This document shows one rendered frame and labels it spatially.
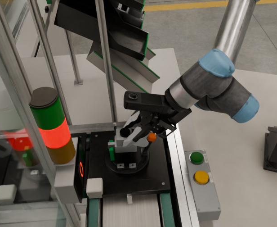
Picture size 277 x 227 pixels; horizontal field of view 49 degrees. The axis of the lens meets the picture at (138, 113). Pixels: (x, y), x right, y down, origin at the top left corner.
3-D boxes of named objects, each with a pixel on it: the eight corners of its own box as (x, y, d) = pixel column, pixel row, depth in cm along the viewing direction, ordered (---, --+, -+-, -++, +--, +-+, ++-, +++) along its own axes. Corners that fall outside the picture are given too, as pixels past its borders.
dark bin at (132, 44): (146, 38, 102) (155, 20, 96) (142, 61, 93) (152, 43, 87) (66, 3, 96) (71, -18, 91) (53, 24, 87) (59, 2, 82)
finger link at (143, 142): (137, 159, 85) (158, 138, 82) (121, 152, 82) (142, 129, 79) (136, 152, 88) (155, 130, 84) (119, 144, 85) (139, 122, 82)
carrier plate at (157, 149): (161, 130, 104) (161, 126, 102) (171, 192, 87) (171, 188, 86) (91, 135, 103) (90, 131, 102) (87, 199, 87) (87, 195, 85)
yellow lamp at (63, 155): (76, 143, 61) (72, 127, 58) (74, 163, 58) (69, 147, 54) (51, 145, 61) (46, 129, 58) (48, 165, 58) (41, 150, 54)
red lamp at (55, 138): (71, 126, 58) (66, 108, 54) (69, 147, 54) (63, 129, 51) (45, 129, 58) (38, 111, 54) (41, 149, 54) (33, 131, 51)
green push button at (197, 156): (201, 154, 96) (202, 150, 95) (203, 165, 93) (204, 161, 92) (188, 155, 96) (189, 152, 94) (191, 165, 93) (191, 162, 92)
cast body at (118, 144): (136, 140, 91) (136, 124, 86) (136, 152, 88) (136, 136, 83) (108, 142, 91) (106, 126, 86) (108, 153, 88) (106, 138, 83)
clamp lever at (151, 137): (146, 148, 93) (155, 133, 88) (147, 154, 91) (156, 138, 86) (135, 147, 92) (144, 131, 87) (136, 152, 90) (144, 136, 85)
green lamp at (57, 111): (66, 108, 54) (60, 88, 51) (63, 129, 51) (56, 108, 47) (38, 110, 54) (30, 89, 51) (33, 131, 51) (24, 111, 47)
